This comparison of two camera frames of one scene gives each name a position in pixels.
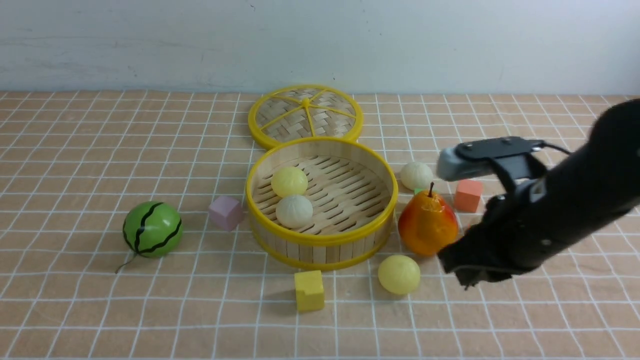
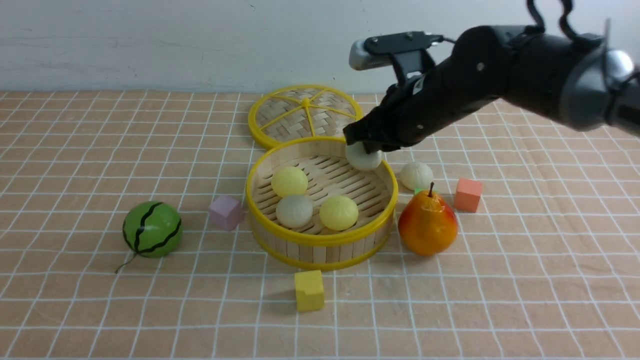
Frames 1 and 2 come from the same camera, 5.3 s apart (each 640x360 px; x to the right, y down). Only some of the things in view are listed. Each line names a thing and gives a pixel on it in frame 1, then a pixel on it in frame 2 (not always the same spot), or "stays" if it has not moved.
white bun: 294,211 stays
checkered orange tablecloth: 124,235 stays
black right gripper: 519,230 → 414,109
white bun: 416,175 stays
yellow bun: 399,274 → 338,213
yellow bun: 289,180 stays
